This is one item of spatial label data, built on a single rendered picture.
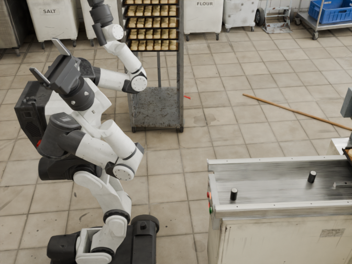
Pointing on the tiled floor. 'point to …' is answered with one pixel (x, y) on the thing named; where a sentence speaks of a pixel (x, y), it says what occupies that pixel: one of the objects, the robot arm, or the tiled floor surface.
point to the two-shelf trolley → (318, 22)
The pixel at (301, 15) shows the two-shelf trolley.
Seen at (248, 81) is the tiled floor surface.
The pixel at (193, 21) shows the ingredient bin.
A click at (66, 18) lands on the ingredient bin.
